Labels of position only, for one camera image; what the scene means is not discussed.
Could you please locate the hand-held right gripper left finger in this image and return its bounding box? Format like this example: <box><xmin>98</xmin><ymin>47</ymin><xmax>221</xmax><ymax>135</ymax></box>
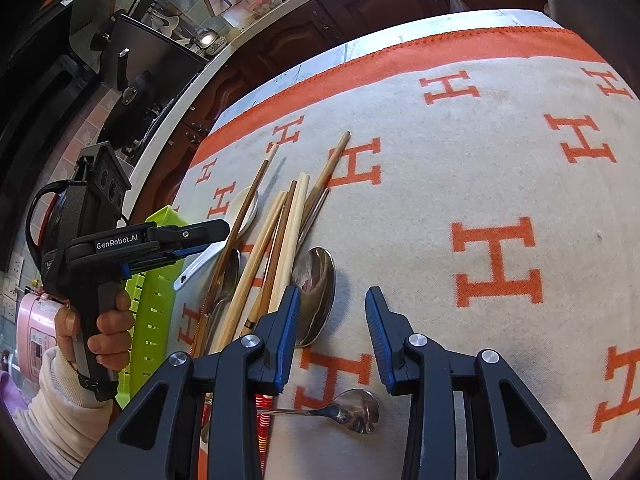
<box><xmin>72</xmin><ymin>285</ymin><xmax>303</xmax><ymax>480</ymax></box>

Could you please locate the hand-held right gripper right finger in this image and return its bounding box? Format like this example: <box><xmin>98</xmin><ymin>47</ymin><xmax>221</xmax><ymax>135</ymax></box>
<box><xmin>365</xmin><ymin>286</ymin><xmax>593</xmax><ymax>480</ymax></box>

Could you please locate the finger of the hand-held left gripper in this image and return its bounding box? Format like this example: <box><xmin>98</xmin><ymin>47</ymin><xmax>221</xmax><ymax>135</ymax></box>
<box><xmin>122</xmin><ymin>240</ymin><xmax>213</xmax><ymax>278</ymax></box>
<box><xmin>145</xmin><ymin>219</ymin><xmax>231</xmax><ymax>256</ymax></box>

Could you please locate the white ceramic spoon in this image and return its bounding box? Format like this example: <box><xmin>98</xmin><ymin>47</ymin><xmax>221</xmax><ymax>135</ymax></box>
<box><xmin>173</xmin><ymin>186</ymin><xmax>261</xmax><ymax>292</ymax></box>

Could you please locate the large metal spoon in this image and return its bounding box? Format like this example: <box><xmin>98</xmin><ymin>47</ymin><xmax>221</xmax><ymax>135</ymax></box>
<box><xmin>291</xmin><ymin>246</ymin><xmax>337</xmax><ymax>349</ymax></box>

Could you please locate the plain cream chopstick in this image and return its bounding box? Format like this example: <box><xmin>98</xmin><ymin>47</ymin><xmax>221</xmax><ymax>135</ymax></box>
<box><xmin>212</xmin><ymin>190</ymin><xmax>288</xmax><ymax>356</ymax></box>

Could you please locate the green plastic tray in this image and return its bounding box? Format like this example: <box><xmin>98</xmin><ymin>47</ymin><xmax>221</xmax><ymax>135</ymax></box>
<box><xmin>115</xmin><ymin>205</ymin><xmax>193</xmax><ymax>411</ymax></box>

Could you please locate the brown chopstick with pale tip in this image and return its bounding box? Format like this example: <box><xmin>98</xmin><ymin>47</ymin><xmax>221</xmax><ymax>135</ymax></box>
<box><xmin>191</xmin><ymin>143</ymin><xmax>280</xmax><ymax>358</ymax></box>

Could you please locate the small metal spoon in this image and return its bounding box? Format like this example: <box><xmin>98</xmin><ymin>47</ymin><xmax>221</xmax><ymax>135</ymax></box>
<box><xmin>257</xmin><ymin>389</ymin><xmax>381</xmax><ymax>435</ymax></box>

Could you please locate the person's left forearm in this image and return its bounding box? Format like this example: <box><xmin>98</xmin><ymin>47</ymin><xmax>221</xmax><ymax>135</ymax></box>
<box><xmin>15</xmin><ymin>347</ymin><xmax>118</xmax><ymax>478</ymax></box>

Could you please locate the person's left hand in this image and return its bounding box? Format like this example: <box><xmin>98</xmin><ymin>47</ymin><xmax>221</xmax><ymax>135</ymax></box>
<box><xmin>54</xmin><ymin>287</ymin><xmax>136</xmax><ymax>381</ymax></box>

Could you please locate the black kettle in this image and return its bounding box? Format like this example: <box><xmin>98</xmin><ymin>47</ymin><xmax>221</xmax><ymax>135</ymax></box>
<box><xmin>25</xmin><ymin>180</ymin><xmax>76</xmax><ymax>281</ymax></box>

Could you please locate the black range hood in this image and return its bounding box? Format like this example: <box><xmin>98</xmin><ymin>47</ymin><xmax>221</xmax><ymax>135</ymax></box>
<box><xmin>0</xmin><ymin>0</ymin><xmax>118</xmax><ymax>271</ymax></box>

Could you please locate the pink rice cooker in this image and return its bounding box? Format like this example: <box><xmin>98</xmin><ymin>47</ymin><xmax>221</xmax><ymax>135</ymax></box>
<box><xmin>15</xmin><ymin>290</ymin><xmax>66</xmax><ymax>386</ymax></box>

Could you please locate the black gas stove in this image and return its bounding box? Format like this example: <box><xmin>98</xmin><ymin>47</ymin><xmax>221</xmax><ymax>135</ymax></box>
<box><xmin>100</xmin><ymin>15</ymin><xmax>208</xmax><ymax>156</ymax></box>

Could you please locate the orange and cream printed blanket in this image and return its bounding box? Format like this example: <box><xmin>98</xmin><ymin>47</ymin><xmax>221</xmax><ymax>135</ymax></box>
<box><xmin>170</xmin><ymin>25</ymin><xmax>640</xmax><ymax>480</ymax></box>

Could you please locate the purple cloth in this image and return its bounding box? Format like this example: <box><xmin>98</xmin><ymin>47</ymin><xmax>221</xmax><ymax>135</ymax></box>
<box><xmin>0</xmin><ymin>370</ymin><xmax>23</xmax><ymax>421</ymax></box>

